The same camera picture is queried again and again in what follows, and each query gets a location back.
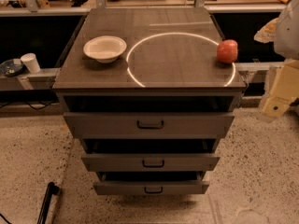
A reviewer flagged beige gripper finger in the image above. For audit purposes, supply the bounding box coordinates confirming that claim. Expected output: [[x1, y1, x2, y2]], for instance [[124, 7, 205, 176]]
[[262, 59, 299, 119], [254, 18, 278, 43]]

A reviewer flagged grey top drawer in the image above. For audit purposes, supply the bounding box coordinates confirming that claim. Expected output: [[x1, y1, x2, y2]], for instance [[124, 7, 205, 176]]
[[63, 95, 235, 140]]

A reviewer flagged grey drawer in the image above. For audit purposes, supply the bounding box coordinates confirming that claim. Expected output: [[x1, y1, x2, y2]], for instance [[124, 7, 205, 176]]
[[81, 139, 220, 172], [63, 95, 235, 140], [93, 171, 209, 195]]

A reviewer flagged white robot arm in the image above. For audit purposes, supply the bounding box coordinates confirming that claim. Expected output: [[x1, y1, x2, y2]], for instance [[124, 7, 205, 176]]
[[254, 0, 299, 119]]

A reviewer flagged grey drawer cabinet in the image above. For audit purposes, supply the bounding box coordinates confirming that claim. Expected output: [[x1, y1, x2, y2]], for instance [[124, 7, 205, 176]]
[[51, 7, 248, 196]]

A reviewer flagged grey bottom drawer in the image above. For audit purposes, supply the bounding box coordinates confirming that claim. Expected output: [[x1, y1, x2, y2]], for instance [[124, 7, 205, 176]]
[[93, 171, 209, 195]]

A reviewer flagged grey middle drawer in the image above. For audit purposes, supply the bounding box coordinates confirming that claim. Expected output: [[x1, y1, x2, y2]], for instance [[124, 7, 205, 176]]
[[81, 139, 220, 172]]

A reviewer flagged red apple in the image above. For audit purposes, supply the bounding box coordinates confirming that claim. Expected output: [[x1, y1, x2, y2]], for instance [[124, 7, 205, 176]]
[[217, 39, 238, 63]]

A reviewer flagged white bowl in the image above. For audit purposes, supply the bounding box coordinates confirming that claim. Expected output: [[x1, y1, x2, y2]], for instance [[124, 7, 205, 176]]
[[83, 35, 127, 63]]

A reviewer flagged white paper cup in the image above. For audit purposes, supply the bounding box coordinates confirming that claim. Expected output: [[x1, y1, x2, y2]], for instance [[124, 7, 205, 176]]
[[21, 53, 40, 74]]

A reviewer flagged black floor bar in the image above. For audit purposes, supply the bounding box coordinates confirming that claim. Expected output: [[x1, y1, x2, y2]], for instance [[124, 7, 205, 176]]
[[36, 182, 60, 224]]

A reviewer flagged dark plate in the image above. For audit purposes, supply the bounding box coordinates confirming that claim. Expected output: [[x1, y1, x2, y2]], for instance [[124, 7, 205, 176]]
[[0, 59, 24, 77]]

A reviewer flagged black cable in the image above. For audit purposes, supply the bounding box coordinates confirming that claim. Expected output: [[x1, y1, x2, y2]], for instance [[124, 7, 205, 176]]
[[0, 100, 60, 111]]

